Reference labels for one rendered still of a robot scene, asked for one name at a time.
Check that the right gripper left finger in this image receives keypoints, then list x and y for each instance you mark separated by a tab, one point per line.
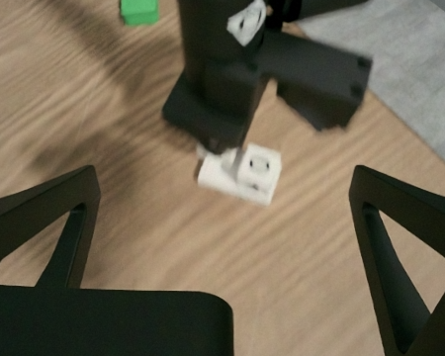
26	213

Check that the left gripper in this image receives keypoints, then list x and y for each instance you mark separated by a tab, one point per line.
184	112

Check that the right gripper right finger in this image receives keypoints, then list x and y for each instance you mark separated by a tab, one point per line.
400	311

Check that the green flat bar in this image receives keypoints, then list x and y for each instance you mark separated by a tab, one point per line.
138	14

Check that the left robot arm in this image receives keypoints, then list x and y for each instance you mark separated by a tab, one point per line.
326	89

